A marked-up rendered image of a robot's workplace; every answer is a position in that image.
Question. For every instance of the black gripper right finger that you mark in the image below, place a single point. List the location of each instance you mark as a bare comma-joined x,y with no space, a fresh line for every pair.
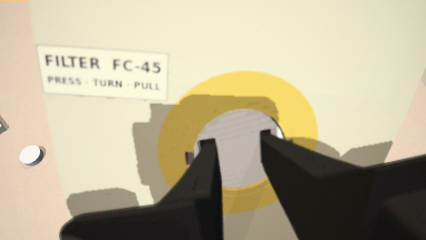
330,199

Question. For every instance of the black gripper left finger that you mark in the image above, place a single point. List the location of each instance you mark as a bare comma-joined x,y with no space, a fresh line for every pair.
191,210

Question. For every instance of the white round disc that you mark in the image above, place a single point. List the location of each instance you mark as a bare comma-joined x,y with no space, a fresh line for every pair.
31,155

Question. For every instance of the white cylinder with orange pins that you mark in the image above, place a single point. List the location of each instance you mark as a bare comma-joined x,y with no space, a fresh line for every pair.
237,135

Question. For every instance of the cream flat rectangular slab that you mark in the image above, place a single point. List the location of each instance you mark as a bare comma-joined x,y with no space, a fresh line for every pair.
2,128

